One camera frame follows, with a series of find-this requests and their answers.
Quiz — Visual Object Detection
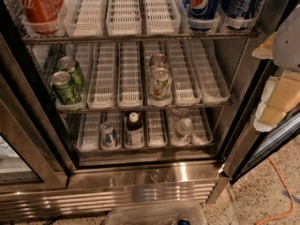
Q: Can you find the clear plastic bin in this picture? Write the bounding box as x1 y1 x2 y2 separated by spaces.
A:
105 202 207 225

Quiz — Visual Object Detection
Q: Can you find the top wire shelf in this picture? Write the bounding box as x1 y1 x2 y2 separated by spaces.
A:
22 32 260 45

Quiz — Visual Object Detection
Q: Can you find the red coca-cola can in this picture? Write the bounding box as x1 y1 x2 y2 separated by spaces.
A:
19 0 64 35

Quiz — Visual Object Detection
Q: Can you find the brown juice bottle white cap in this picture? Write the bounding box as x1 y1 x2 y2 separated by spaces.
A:
126 112 143 147

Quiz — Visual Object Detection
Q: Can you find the red bull can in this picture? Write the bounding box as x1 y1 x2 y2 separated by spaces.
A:
100 122 116 148

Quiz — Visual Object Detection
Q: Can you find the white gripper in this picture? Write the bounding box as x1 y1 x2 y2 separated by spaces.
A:
252 4 300 132

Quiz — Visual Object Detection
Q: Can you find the clear water bottle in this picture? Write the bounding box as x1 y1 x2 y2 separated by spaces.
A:
173 118 193 146
172 108 188 125

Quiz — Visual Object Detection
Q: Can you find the clear water bottle rear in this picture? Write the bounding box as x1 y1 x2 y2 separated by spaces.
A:
172 108 188 125

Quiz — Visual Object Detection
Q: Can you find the orange cable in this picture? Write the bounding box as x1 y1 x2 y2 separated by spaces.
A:
255 157 295 225

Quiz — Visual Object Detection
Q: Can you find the fridge glass door right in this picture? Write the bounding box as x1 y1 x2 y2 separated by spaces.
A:
222 68 300 185

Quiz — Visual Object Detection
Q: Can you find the wire shelf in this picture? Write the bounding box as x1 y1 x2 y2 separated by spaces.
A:
58 101 233 114
76 144 215 154
22 32 260 45

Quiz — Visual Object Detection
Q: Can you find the white green can rear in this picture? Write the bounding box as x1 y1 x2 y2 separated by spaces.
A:
148 53 168 72

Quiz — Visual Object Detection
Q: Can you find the stainless steel fridge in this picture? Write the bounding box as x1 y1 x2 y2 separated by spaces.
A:
0 0 298 221

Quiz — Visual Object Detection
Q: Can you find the bottom wire shelf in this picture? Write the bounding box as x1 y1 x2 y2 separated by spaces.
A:
76 144 215 154

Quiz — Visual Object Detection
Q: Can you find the blue pepsi can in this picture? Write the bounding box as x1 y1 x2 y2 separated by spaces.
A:
182 0 219 32

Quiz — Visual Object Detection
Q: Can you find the clear water bottle front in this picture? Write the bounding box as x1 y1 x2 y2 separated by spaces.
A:
173 118 193 146

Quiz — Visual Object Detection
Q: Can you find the middle wire shelf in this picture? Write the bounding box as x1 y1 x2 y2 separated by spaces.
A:
58 101 233 114

